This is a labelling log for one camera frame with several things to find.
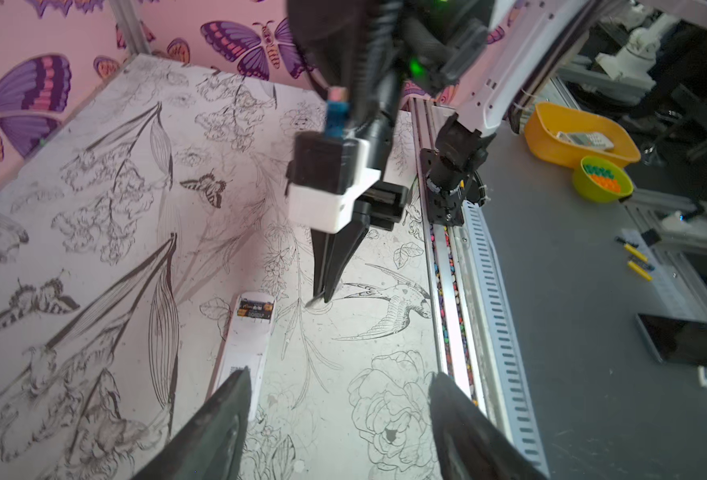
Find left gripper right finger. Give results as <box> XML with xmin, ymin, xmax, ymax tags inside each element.
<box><xmin>429</xmin><ymin>372</ymin><xmax>545</xmax><ymax>480</ymax></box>

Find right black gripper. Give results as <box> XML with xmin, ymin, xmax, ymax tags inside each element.
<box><xmin>287</xmin><ymin>1</ymin><xmax>495</xmax><ymax>303</ymax></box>

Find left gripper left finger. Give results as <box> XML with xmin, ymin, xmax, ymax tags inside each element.
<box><xmin>134</xmin><ymin>368</ymin><xmax>252</xmax><ymax>480</ymax></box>

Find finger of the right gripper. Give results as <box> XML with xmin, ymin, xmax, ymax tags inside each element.
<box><xmin>311</xmin><ymin>229</ymin><xmax>344</xmax><ymax>300</ymax></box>

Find white remote with display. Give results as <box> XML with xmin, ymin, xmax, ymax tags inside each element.
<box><xmin>208</xmin><ymin>292</ymin><xmax>276</xmax><ymax>421</ymax></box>

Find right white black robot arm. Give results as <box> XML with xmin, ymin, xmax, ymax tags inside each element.
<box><xmin>287</xmin><ymin>1</ymin><xmax>599</xmax><ymax>302</ymax></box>

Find batteries in remote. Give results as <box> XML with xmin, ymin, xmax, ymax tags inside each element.
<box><xmin>237</xmin><ymin>297</ymin><xmax>274</xmax><ymax>320</ymax></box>

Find yellow plastic tub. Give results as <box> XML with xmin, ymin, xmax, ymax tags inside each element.
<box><xmin>523</xmin><ymin>102</ymin><xmax>641</xmax><ymax>169</ymax></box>

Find green bowl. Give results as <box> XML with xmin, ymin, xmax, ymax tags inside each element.
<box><xmin>571</xmin><ymin>156</ymin><xmax>635</xmax><ymax>204</ymax></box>

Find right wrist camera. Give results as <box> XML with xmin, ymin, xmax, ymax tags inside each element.
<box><xmin>287</xmin><ymin>131</ymin><xmax>381</xmax><ymax>234</ymax></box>

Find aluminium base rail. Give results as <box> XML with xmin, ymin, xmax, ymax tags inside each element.
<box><xmin>409</xmin><ymin>95</ymin><xmax>549</xmax><ymax>478</ymax></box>

